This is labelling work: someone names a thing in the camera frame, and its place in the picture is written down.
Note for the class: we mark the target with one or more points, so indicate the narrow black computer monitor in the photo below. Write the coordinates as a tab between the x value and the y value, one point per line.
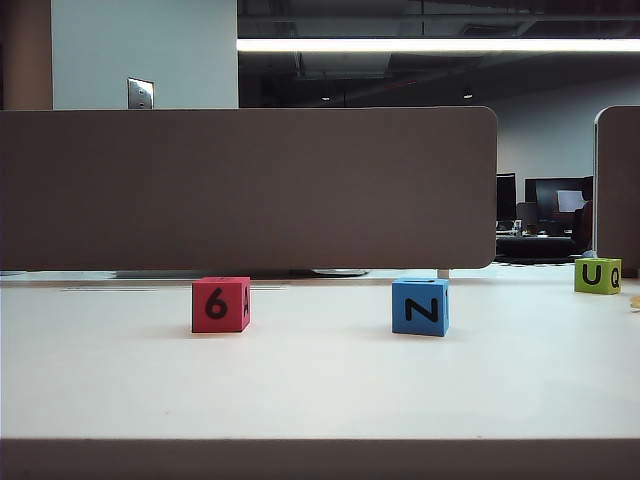
506	195

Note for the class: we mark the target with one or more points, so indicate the green foam block letters UQ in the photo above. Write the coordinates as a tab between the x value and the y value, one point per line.
597	265

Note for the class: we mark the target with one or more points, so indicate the metal wall switch plate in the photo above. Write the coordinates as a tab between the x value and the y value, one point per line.
140	93

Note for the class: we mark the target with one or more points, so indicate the small yellow object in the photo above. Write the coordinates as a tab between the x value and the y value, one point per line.
635	302

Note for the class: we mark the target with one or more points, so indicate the seated person in dark clothes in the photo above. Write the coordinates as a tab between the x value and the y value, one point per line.
585	225

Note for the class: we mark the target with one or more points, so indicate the blue foam block letter N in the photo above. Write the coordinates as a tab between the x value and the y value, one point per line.
417	292

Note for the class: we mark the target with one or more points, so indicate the narrow brown desk partition panel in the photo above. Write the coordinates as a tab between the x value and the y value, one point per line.
620	190

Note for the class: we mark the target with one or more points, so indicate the wide brown desk partition panel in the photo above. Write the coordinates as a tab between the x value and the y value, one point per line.
250	190

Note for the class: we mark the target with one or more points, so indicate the black round office table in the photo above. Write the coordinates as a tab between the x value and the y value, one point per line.
535	247

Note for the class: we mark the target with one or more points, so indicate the silver monitor stand base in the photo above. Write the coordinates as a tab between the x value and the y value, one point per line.
340	272

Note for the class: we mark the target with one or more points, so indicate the wide black computer monitor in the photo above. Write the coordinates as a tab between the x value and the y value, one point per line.
545	200

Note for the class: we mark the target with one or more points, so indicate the red foam block number 6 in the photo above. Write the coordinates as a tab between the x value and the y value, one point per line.
216	320

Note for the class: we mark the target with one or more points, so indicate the brown wall column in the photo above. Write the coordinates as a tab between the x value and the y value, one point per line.
27	55

